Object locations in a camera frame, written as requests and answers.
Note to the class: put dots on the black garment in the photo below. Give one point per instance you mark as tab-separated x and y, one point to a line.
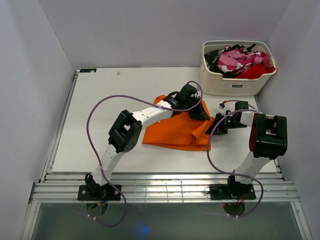
212	60

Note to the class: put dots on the cream plastic laundry basket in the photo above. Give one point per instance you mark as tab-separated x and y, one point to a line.
226	84

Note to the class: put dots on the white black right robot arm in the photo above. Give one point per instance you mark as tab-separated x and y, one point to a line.
268	140

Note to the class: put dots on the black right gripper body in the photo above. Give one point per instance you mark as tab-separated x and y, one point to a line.
228	123

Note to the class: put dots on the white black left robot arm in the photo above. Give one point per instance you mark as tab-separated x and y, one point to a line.
125	131

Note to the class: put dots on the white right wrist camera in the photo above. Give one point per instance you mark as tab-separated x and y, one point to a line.
225	109

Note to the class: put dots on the pink patterned garment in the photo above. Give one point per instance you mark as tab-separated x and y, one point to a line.
240	60

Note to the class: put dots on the orange trousers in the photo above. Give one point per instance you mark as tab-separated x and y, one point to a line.
179	132

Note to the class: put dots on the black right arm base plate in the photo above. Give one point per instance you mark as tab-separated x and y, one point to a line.
228	192

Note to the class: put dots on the red garment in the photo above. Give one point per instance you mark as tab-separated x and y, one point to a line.
256	71

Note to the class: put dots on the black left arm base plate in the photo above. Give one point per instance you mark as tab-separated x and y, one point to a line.
115	192

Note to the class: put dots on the black label sticker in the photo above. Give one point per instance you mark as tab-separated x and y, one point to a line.
88	70

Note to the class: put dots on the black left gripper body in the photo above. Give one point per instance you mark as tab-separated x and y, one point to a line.
194	102

